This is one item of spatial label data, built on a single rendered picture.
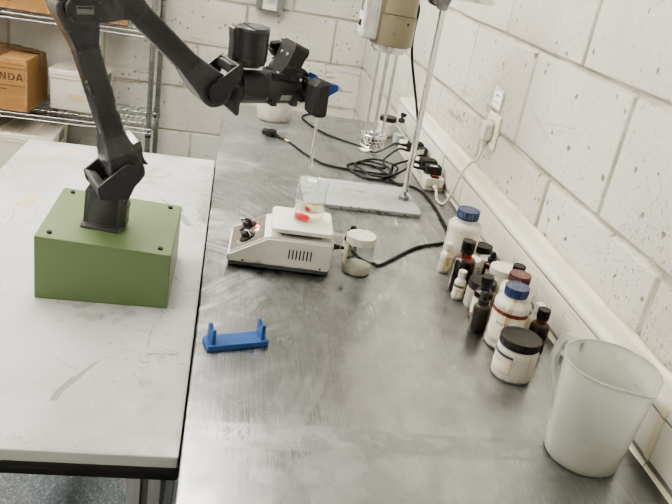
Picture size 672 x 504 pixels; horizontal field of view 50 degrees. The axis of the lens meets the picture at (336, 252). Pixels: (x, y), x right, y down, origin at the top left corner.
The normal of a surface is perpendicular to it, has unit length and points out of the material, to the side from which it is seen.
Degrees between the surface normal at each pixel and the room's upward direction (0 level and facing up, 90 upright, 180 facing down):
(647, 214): 90
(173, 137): 90
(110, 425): 0
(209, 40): 90
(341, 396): 0
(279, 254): 90
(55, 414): 0
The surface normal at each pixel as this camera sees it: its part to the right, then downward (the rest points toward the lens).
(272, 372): 0.16, -0.90
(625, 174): -0.98, -0.10
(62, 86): 0.02, 0.44
